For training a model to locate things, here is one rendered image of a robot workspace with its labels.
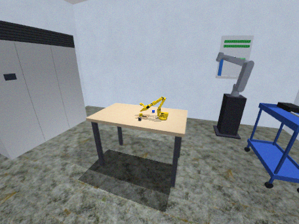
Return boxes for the tan flat mat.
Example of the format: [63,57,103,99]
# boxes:
[136,114,149,119]

